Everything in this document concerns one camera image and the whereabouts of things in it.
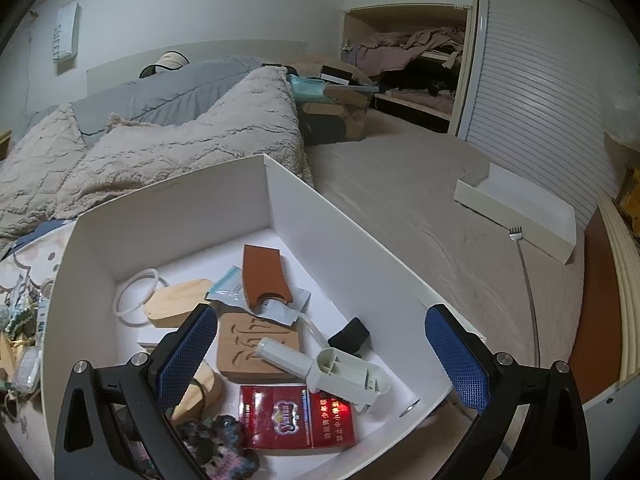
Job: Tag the carved wooden board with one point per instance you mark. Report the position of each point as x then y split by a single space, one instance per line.
240 345

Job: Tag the clear storage bin with clutter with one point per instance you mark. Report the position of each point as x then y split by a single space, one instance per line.
330 105

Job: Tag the red cigarette pack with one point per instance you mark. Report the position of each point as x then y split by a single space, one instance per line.
295 420

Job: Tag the grey headboard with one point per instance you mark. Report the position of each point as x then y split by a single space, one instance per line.
250 52

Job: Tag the black and white cap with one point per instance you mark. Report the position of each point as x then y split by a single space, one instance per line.
167 64

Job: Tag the white hanging fabric bag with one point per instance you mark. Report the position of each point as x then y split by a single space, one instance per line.
66 35

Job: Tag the grey foil sachet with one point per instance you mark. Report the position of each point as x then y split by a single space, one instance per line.
290 310

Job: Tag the white cardboard box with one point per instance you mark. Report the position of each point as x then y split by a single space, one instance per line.
310 220

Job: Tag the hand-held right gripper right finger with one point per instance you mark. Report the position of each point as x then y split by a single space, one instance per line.
455 355

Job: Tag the beige knit blanket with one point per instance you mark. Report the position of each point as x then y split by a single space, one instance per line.
35 175

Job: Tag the white shutter door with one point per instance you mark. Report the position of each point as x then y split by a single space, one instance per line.
540 85

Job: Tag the round wooden disc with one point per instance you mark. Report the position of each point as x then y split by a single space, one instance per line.
207 390

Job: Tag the oval wooden block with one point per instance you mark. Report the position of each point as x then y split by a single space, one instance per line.
175 302

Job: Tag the white box lid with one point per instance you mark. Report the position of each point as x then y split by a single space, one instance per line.
520 215

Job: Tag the pile of pink clothes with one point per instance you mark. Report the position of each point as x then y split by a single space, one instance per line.
400 45

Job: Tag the beige fuzzy blanket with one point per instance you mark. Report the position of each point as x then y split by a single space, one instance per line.
200 145

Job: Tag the dark crochet flower coaster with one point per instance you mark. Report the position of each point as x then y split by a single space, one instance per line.
215 445

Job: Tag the metal back scratcher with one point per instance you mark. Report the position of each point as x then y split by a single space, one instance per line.
530 290

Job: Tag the small black box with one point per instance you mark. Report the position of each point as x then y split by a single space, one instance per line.
350 335

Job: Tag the grey pillow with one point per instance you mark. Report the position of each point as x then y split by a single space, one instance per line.
47 116
160 95

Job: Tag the brown leather sleeve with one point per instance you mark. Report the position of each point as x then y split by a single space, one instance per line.
262 270

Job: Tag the white lint roller with holder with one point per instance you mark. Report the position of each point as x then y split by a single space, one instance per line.
340 370

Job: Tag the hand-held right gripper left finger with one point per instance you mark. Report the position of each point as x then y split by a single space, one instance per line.
185 355

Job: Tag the wooden shelf unit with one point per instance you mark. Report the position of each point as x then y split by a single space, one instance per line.
4 145

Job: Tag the green crochet piece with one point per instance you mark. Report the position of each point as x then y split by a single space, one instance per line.
17 312

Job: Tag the light blue sachet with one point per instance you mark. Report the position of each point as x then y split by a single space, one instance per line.
227 285

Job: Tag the cream ribbed frame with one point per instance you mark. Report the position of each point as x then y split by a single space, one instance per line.
620 300

